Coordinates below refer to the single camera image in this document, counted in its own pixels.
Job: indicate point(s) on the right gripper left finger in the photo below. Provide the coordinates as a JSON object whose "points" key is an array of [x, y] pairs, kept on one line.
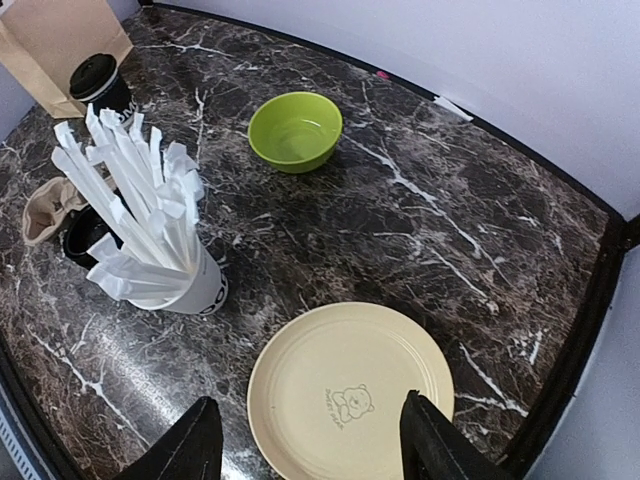
{"points": [[191, 449]]}

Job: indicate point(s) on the beige plate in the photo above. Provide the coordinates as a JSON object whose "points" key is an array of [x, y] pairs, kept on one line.
{"points": [[325, 395]]}

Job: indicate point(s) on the stack of black lids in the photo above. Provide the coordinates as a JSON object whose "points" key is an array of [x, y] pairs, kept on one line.
{"points": [[85, 229]]}

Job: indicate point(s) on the single black lid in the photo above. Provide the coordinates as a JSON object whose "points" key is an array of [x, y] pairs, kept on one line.
{"points": [[92, 76]]}

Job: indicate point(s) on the brown paper bag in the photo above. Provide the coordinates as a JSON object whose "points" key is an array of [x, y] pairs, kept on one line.
{"points": [[43, 42]]}

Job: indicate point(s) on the black paper coffee cup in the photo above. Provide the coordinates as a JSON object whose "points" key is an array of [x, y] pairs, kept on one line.
{"points": [[113, 94]]}

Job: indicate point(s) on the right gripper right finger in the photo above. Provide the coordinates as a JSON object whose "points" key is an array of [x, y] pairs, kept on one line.
{"points": [[432, 448]]}

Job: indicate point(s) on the green bowl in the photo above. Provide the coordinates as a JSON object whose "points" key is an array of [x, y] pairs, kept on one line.
{"points": [[296, 132]]}

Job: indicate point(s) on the brown pulp cup carrier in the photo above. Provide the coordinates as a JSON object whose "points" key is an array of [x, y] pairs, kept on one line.
{"points": [[46, 210]]}

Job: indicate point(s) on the white cup holding straws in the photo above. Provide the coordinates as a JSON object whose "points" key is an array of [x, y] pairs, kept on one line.
{"points": [[206, 292]]}

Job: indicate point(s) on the bundle of white wrapped straws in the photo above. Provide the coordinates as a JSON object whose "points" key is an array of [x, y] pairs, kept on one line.
{"points": [[148, 197]]}

